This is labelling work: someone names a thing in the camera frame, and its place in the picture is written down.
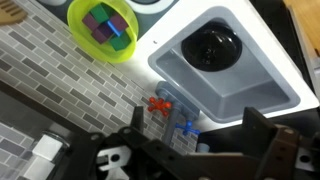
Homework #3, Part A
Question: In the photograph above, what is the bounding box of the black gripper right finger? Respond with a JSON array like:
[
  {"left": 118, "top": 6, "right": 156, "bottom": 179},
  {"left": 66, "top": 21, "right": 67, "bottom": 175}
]
[{"left": 199, "top": 106, "right": 320, "bottom": 180}]

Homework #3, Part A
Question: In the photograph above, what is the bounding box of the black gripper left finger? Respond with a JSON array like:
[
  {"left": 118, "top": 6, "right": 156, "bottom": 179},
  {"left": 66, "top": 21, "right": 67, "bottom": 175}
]
[{"left": 53, "top": 105, "right": 201, "bottom": 180}]

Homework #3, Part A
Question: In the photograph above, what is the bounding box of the yellow-green plastic basket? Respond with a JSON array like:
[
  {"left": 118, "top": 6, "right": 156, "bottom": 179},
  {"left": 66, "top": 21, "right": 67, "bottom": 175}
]
[{"left": 66, "top": 0, "right": 140, "bottom": 64}]

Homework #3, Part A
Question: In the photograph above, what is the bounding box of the grey toy faucet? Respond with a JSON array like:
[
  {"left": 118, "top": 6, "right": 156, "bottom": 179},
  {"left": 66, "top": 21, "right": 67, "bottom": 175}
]
[{"left": 154, "top": 80, "right": 201, "bottom": 146}]

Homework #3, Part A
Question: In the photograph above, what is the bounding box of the grey toy sink basin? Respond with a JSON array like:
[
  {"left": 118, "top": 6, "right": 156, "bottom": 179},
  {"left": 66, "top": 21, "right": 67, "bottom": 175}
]
[{"left": 148, "top": 5, "right": 301, "bottom": 124}]

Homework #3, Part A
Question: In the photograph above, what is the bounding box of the green toy block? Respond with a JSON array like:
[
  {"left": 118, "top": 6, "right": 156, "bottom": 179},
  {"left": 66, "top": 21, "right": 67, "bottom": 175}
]
[
  {"left": 109, "top": 31, "right": 132, "bottom": 52},
  {"left": 89, "top": 3, "right": 112, "bottom": 24}
]

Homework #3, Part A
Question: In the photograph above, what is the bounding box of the black bowl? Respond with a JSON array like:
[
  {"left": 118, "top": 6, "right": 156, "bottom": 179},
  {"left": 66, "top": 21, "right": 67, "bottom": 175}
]
[{"left": 180, "top": 21, "right": 243, "bottom": 73}]

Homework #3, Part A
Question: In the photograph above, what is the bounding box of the purple toy block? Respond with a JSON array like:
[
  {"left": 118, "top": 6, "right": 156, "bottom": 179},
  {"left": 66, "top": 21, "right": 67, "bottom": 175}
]
[
  {"left": 91, "top": 23, "right": 116, "bottom": 45},
  {"left": 81, "top": 12, "right": 101, "bottom": 33},
  {"left": 108, "top": 13, "right": 129, "bottom": 33}
]

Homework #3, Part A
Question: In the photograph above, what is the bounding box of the blue toy block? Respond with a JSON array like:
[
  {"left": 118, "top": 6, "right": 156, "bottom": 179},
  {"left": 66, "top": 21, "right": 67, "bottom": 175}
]
[{"left": 106, "top": 20, "right": 124, "bottom": 37}]

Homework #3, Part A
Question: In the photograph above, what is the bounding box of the toy kitchen playset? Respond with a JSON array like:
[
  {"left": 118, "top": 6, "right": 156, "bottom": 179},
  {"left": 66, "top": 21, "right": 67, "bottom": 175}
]
[{"left": 0, "top": 0, "right": 320, "bottom": 180}]

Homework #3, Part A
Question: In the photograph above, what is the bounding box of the wooden spatula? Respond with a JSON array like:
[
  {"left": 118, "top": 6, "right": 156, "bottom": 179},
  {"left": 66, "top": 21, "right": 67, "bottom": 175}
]
[{"left": 0, "top": 0, "right": 29, "bottom": 27}]

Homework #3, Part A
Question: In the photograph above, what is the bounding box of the blue tap handle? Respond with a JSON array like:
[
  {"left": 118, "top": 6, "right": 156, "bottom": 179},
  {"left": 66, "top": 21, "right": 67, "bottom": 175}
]
[{"left": 175, "top": 120, "right": 202, "bottom": 137}]

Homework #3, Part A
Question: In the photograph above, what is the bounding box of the red tap handle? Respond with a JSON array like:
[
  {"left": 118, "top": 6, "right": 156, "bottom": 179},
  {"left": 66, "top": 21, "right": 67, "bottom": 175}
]
[{"left": 147, "top": 96, "right": 173, "bottom": 118}]

